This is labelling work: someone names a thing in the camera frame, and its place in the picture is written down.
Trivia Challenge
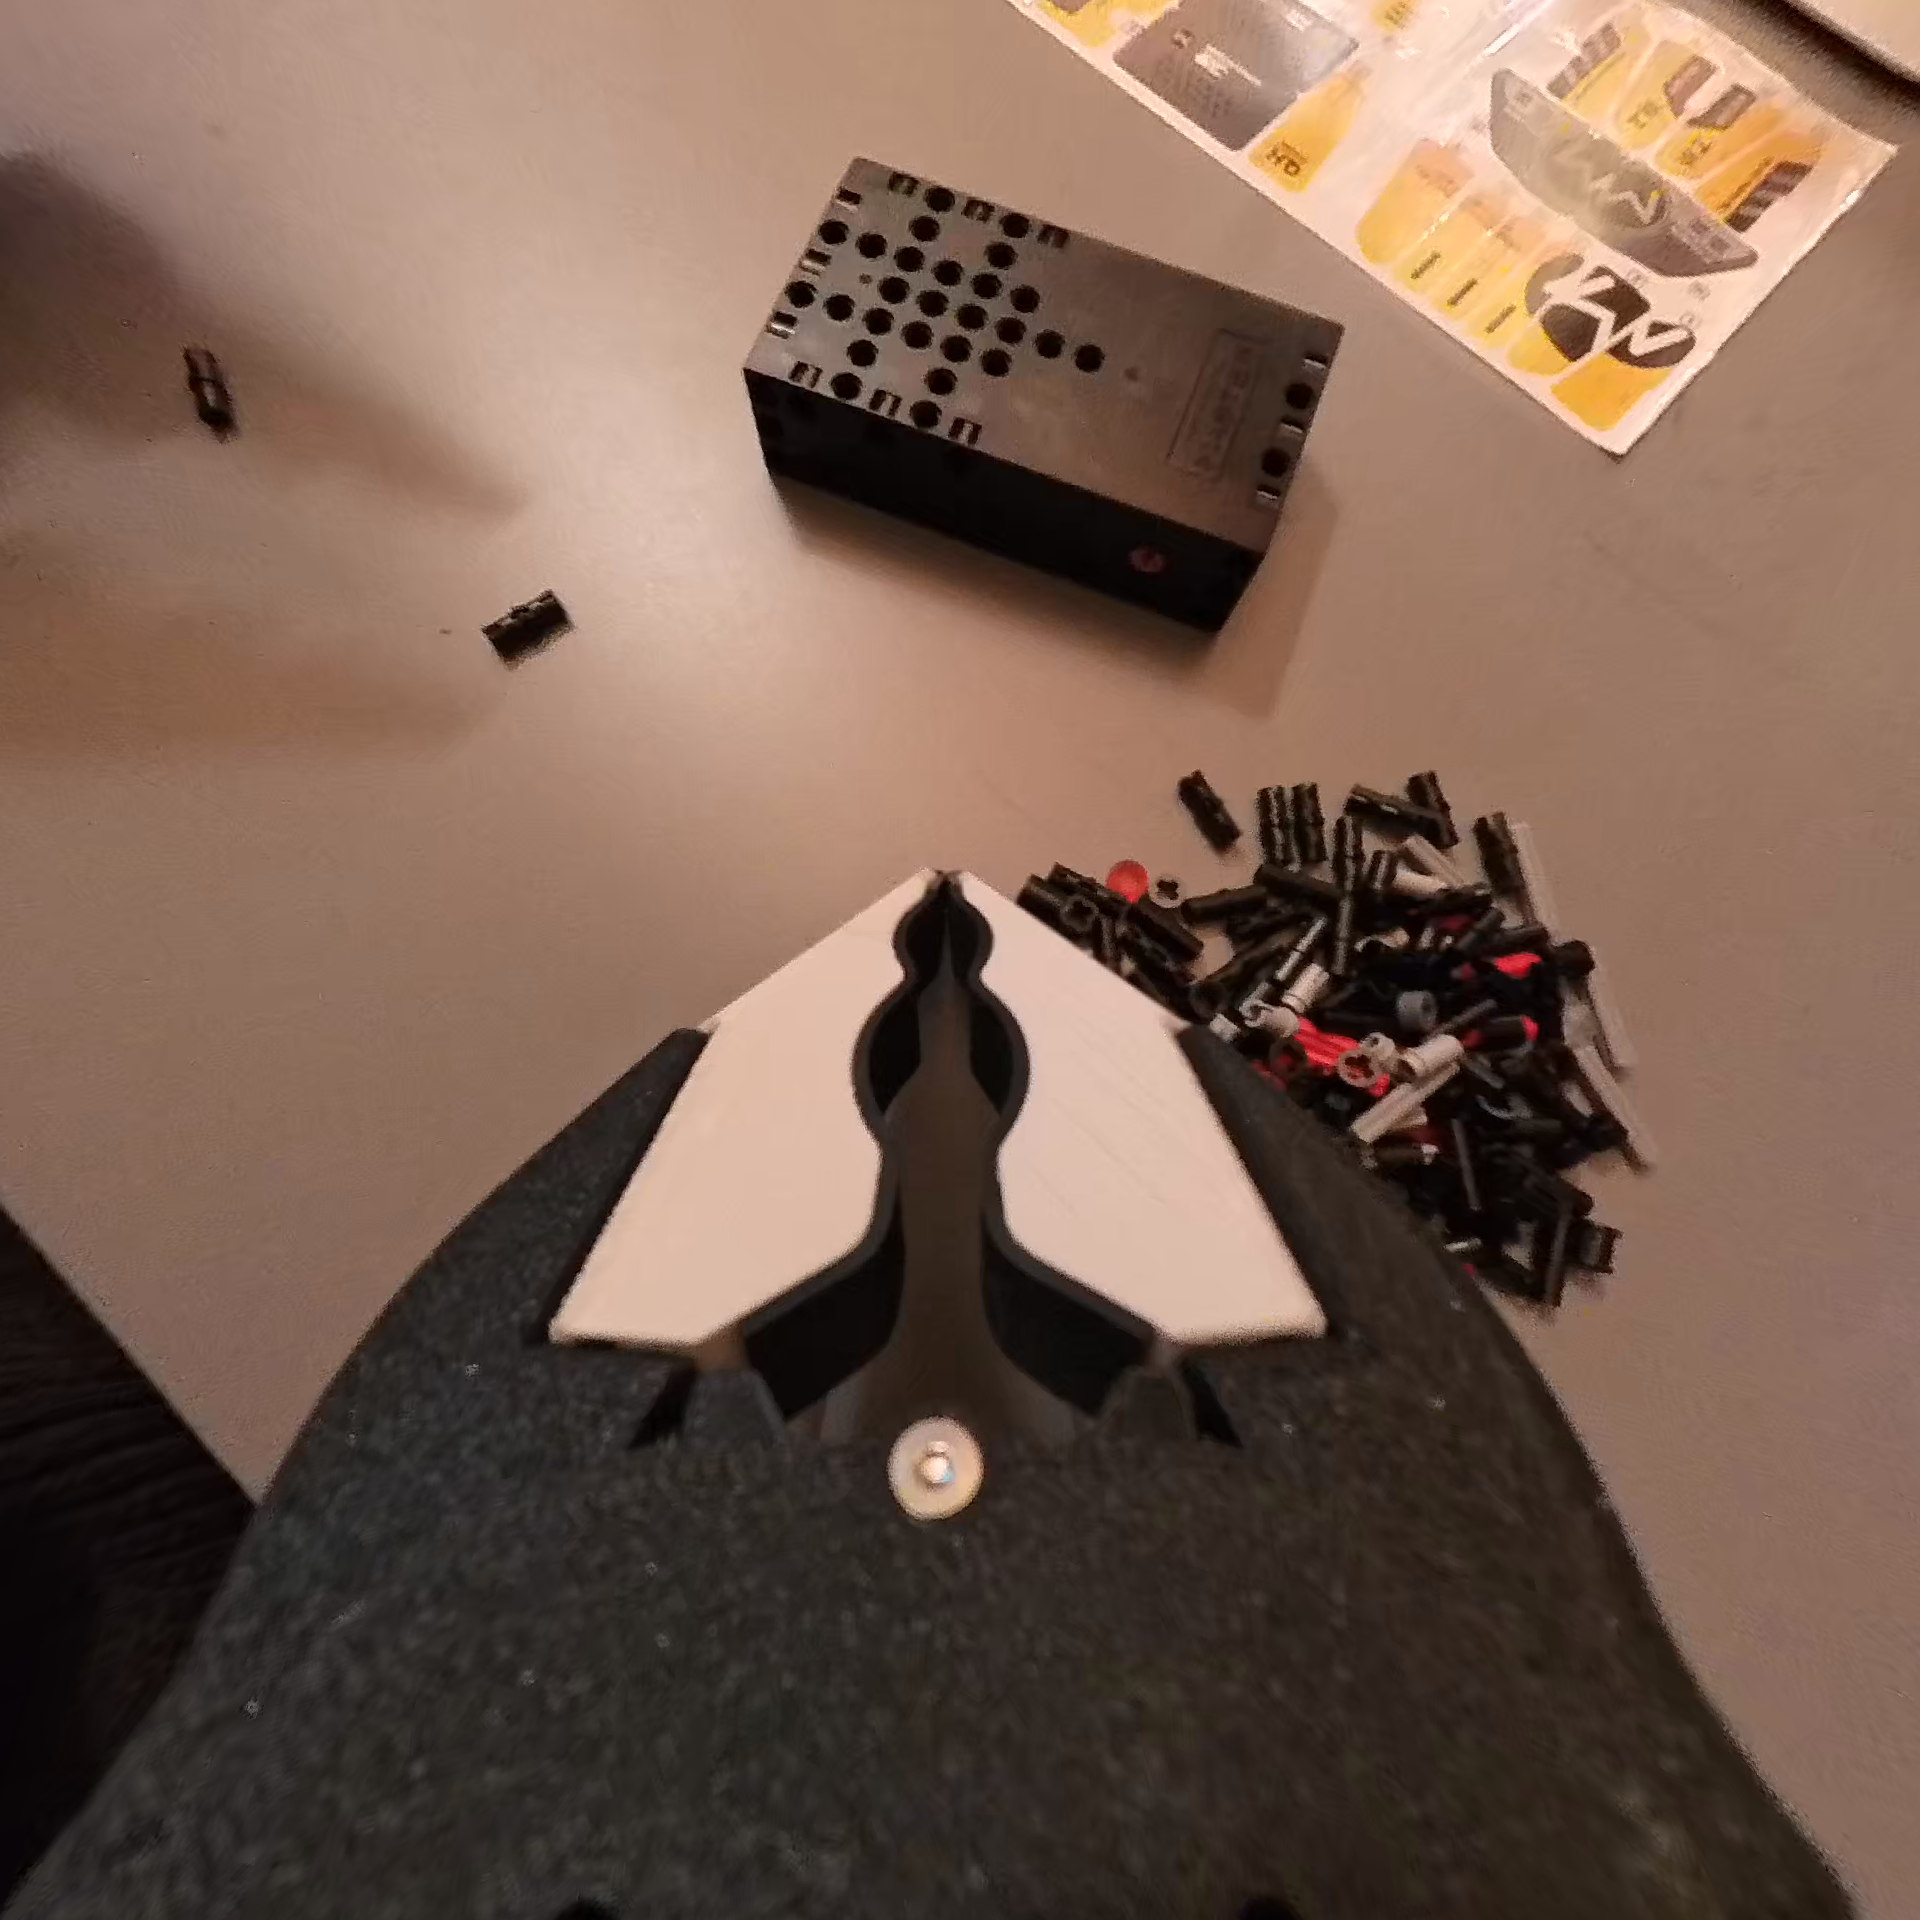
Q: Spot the yellow grey sticker sheet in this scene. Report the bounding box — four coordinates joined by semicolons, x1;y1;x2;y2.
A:
1013;0;1898;458

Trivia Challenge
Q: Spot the black perforated plastic box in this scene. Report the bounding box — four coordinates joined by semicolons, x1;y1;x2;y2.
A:
742;153;1346;634

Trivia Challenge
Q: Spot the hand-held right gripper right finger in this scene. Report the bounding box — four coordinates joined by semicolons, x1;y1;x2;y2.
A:
944;871;1328;1353

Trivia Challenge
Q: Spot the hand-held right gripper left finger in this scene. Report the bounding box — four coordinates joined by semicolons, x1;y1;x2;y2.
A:
545;871;946;1359

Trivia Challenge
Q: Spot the pile of small plastic pins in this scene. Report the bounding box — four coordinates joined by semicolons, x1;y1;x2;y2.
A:
1016;769;1653;1308

